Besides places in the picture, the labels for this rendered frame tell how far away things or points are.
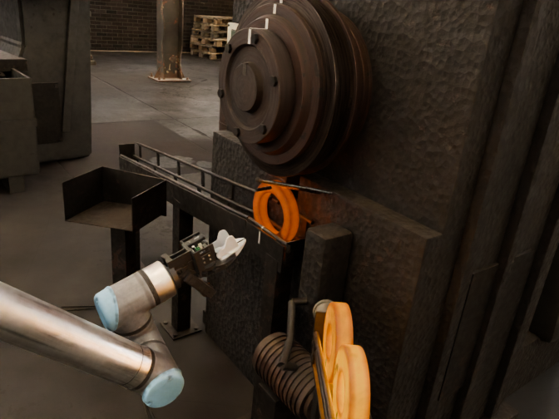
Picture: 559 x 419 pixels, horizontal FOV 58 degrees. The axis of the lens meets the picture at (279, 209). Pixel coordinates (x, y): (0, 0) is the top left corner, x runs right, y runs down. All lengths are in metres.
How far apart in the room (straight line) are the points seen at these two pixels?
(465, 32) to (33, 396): 1.72
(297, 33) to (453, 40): 0.35
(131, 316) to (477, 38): 0.92
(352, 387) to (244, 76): 0.78
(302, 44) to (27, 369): 1.53
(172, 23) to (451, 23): 7.36
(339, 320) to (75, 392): 1.23
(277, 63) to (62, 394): 1.36
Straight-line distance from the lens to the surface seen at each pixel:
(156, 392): 1.11
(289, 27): 1.24
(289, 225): 1.38
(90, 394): 1.97
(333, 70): 1.15
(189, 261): 1.18
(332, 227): 1.29
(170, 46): 8.36
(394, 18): 1.24
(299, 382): 1.22
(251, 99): 1.25
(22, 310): 0.94
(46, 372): 2.09
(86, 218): 1.80
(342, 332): 0.96
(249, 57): 1.29
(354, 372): 0.83
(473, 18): 1.12
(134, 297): 1.14
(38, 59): 4.05
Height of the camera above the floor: 1.32
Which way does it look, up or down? 23 degrees down
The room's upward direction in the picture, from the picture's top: 6 degrees clockwise
